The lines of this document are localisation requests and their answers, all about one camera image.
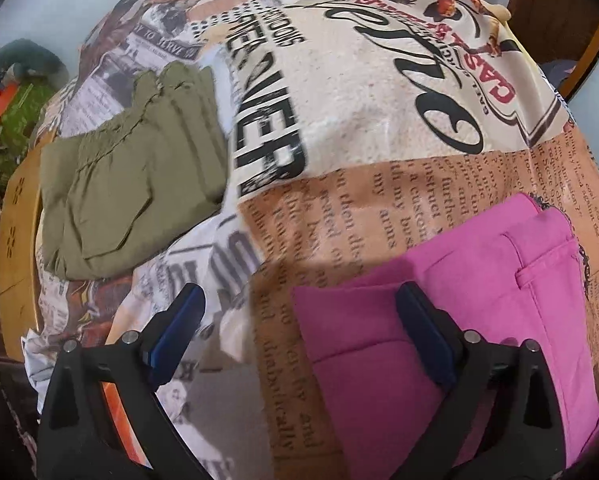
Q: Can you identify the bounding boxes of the green patterned storage box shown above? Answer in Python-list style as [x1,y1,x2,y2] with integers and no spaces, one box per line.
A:
[0,77,54,195]

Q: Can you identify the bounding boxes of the grey plush toy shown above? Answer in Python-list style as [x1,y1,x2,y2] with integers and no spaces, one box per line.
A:
[0,38,65,81]

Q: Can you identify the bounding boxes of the bamboo lap desk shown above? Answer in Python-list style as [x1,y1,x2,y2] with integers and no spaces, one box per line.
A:
[0,130,56,362]

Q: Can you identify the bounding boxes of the olive green folded pants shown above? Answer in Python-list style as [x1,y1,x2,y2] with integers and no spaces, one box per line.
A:
[40,62,228,281]

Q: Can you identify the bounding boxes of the pink pants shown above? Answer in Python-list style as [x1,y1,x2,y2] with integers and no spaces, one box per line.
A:
[293,194,599,479]

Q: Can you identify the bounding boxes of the newspaper print blanket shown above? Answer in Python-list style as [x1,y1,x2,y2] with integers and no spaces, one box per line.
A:
[22,0,599,479]

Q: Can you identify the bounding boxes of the brown wooden door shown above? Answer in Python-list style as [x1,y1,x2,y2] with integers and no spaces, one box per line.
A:
[508,0,599,100]

